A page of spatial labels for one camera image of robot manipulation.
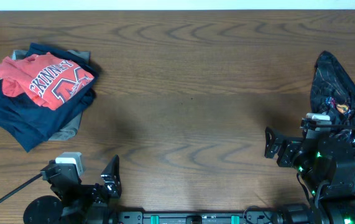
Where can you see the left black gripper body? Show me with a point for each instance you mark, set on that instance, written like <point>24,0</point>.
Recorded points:
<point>99,191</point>

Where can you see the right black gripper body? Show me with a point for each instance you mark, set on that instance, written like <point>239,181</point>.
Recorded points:
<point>293,155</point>

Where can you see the red orange t-shirt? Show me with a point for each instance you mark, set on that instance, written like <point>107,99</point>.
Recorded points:
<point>47,80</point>

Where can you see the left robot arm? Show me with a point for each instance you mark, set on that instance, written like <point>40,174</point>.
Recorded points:
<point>74,202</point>

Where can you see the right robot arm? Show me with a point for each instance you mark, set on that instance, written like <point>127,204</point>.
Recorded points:
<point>325,168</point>

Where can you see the black patterned shirt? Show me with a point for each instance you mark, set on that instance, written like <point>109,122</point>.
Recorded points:
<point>333,93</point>

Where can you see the folded navy blue garment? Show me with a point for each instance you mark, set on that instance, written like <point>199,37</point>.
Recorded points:
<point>31,124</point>

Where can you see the folded grey garment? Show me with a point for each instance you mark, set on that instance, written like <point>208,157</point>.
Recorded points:
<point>71,128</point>

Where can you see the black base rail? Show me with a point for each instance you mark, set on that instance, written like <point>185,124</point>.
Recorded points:
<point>249,216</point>

